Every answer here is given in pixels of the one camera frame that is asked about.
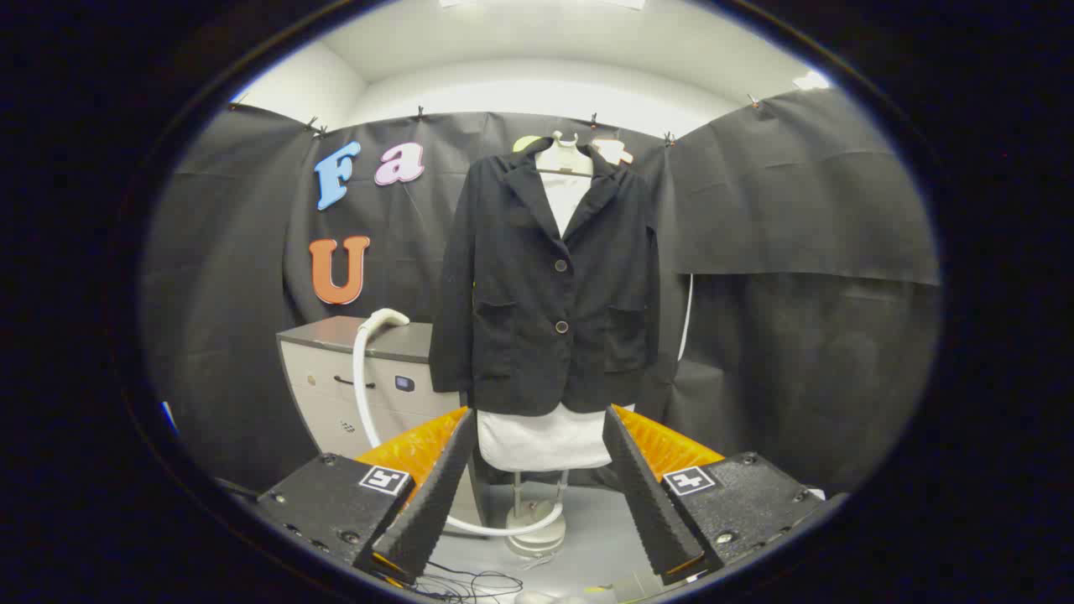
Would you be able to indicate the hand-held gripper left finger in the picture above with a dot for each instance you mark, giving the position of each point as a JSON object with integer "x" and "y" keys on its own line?
{"x": 436, "y": 503}

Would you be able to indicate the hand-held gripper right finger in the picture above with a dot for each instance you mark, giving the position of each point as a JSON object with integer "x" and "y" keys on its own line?
{"x": 646, "y": 503}

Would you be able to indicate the black button jacket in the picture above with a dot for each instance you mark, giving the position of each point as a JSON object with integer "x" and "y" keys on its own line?
{"x": 520, "y": 335}

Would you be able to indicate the white clothes hanger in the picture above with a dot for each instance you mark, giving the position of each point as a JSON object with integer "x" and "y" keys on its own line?
{"x": 564, "y": 159}

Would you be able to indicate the metal dress form stand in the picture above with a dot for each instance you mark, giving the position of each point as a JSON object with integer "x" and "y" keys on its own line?
{"x": 537, "y": 537}

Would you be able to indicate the white dress form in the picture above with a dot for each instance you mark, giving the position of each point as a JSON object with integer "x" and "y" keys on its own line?
{"x": 545, "y": 440}

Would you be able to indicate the white cabinet with grey top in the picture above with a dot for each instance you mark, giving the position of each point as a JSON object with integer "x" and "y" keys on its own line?
{"x": 336, "y": 386}

